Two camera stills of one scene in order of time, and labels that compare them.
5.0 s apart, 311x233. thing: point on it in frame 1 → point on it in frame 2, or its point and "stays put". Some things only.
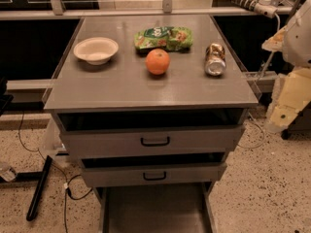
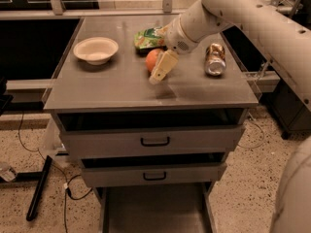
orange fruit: [157, 61] stays put
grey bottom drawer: [156, 208] stays put
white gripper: [298, 41] → [177, 38]
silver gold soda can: [215, 59] stays put
